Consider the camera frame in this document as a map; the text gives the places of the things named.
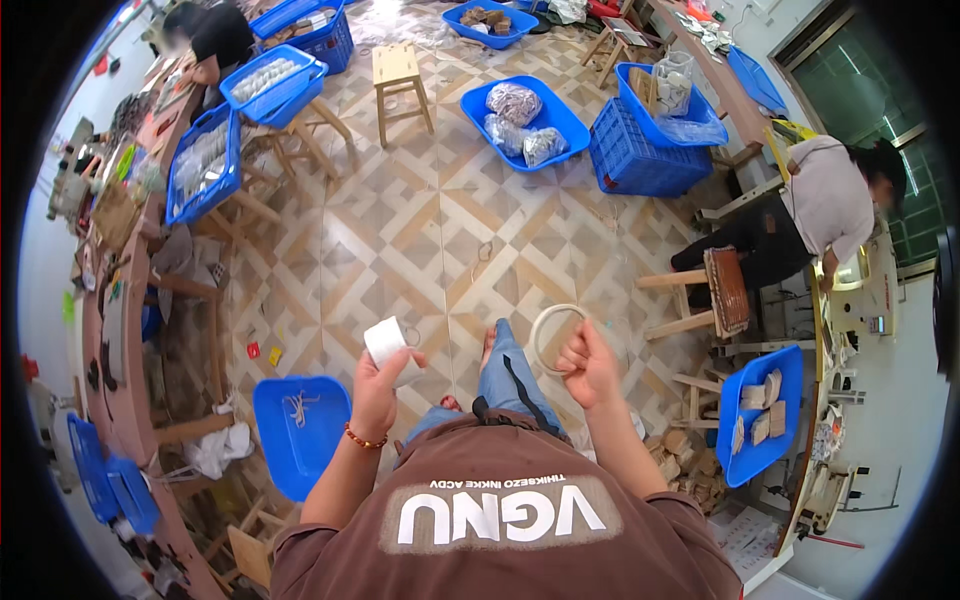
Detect person's left hand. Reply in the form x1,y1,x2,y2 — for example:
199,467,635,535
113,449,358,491
348,346,431,444

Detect person's right hand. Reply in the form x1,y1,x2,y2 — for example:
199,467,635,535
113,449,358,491
555,318,624,412

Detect white tape roll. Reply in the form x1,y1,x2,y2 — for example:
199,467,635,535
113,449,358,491
363,315,426,388

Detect white band loop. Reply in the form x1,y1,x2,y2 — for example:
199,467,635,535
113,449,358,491
528,303,595,377

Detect person's legs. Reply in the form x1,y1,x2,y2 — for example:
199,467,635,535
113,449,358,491
405,318,571,451

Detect wooden stool under blue tray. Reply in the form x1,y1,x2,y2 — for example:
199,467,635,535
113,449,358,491
670,370,726,431

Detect heap of beige pieces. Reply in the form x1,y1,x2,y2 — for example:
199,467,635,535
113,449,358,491
643,428,729,516

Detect wooden stool with woven cushion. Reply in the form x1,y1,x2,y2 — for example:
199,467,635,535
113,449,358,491
636,245,752,343

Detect white cloth heap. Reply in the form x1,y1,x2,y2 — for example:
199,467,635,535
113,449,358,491
182,420,257,482

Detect person's body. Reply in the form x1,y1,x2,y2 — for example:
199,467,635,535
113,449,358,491
270,408,744,600

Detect blue tray with beige pieces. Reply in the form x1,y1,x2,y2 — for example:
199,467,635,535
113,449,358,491
714,344,806,489

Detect low wooden stool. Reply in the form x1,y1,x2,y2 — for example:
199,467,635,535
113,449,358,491
201,495,291,595

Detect blue plastic crate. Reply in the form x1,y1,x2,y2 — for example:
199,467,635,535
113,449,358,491
588,97,714,199

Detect clear bag of small parts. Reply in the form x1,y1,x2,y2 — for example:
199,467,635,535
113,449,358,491
485,81,544,128
483,114,528,158
522,126,570,168

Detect long cluttered workbench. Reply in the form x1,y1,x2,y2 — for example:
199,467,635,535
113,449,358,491
45,45,230,600

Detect blue tray with clear packets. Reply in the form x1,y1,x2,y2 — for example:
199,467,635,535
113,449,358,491
164,102,243,227

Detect wooden stool under trays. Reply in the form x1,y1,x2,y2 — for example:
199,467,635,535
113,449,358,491
243,97,355,183

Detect blue tray with plastic bags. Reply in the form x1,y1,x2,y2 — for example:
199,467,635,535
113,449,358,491
459,75,593,174

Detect stack of empty blue trays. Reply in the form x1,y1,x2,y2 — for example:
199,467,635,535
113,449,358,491
65,411,161,538

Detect blue tray with clear bag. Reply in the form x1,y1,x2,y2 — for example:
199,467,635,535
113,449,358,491
614,61,730,150

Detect tall clear plastic bag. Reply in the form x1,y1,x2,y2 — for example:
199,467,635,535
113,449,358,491
651,50,698,118

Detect blue tray with white pieces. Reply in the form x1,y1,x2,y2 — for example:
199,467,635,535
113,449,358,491
219,44,330,130

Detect cluttered wooden side table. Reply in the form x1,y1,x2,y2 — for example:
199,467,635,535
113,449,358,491
645,0,785,155

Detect light wooden stool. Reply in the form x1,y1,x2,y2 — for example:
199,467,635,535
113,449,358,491
371,42,437,150

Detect empty blue tray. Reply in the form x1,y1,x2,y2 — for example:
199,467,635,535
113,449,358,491
726,45,789,114

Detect dark topped wooden stool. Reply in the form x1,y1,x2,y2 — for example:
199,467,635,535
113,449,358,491
580,15,655,90

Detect blue tray with brown pieces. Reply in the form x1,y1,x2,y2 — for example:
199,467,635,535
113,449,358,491
441,0,540,51

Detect blue crate with tray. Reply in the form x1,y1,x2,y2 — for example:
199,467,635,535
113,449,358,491
249,0,356,77

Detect orange bead bracelet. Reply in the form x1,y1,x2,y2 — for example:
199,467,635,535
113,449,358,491
343,420,390,451

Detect white string bundle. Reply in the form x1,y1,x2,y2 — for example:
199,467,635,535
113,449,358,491
282,390,321,429

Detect blue tray with white string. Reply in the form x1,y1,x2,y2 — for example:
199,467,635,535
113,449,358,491
252,375,354,503

